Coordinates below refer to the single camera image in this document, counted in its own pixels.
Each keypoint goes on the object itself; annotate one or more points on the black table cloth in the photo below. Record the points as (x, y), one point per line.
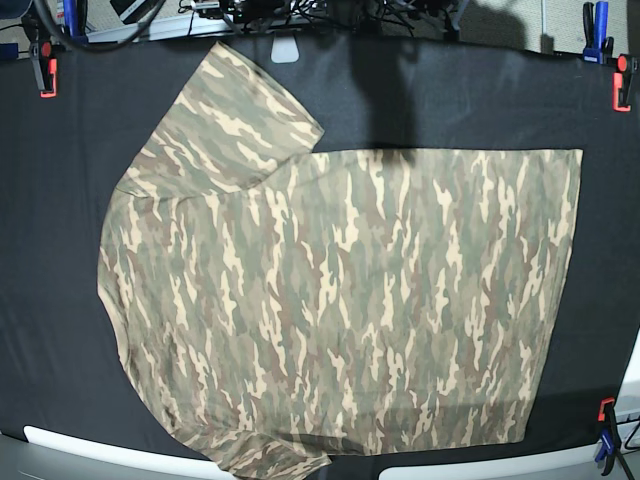
(61, 158)

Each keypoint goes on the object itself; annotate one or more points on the lower right orange blue clamp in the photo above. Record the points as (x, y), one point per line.
(609, 437)

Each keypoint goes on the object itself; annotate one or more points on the left orange black clamp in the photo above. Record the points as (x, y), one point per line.
(45, 68)

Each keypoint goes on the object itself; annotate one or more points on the grey tape patch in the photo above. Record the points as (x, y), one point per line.
(284, 50)

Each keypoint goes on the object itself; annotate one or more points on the camouflage t-shirt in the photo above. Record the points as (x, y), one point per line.
(275, 307)

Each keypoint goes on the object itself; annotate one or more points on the orange black clamp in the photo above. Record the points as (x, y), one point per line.
(45, 68)
(622, 78)

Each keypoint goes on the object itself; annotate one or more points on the blue clamp top left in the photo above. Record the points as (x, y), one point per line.
(71, 17)

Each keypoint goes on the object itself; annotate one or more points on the right orange black clamp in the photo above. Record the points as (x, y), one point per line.
(622, 78)

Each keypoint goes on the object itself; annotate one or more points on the blue clamp top right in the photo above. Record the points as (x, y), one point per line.
(598, 45)

